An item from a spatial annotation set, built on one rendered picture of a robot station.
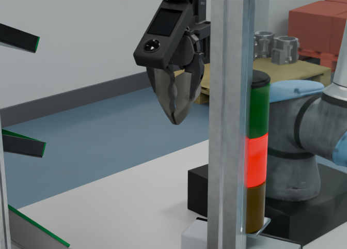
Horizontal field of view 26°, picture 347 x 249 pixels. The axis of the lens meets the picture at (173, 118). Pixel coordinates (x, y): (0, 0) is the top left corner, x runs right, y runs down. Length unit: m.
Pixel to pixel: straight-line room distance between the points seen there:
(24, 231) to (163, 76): 0.31
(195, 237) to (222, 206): 0.07
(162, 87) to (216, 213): 0.44
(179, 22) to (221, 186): 0.40
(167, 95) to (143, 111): 3.80
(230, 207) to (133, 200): 1.03
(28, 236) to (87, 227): 0.48
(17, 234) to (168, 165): 0.84
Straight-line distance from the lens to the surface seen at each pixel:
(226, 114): 0.69
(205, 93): 5.00
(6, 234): 1.08
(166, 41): 1.04
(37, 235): 1.18
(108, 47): 5.14
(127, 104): 5.08
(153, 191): 1.78
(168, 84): 1.13
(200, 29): 1.11
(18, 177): 4.04
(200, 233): 0.79
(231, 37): 0.66
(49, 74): 4.89
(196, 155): 1.98
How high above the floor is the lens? 1.62
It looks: 20 degrees down
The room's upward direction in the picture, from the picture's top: straight up
